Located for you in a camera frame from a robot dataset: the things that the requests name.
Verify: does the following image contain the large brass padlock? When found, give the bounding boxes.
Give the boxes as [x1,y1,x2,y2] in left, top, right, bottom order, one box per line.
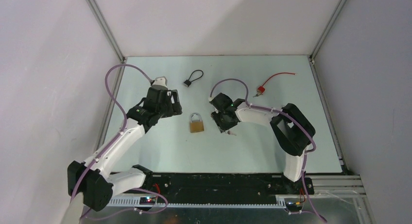
[189,113,205,133]

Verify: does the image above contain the black cable padlock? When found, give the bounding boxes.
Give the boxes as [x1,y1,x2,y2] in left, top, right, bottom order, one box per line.
[183,69,204,87]

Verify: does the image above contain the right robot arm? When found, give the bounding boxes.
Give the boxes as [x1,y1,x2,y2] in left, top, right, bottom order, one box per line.
[208,93,316,194]

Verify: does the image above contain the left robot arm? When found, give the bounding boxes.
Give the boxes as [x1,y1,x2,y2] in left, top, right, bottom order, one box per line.
[67,85,182,211]

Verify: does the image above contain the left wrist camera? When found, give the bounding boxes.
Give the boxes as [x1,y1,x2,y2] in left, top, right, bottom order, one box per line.
[151,76,168,90]

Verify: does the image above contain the red cable padlock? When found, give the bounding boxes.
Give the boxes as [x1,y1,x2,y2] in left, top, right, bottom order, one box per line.
[256,72,297,94]

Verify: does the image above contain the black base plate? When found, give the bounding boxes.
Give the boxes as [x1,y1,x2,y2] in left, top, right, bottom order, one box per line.
[142,173,314,205]

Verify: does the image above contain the aluminium frame rail left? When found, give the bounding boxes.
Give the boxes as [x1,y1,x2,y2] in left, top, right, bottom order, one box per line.
[85,0,126,149]

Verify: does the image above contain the aluminium frame rail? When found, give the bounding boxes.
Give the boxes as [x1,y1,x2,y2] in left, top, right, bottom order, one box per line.
[308,0,353,175]
[85,0,126,149]

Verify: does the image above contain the aluminium frame rail right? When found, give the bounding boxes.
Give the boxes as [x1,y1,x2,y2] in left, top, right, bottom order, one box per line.
[308,0,353,175]

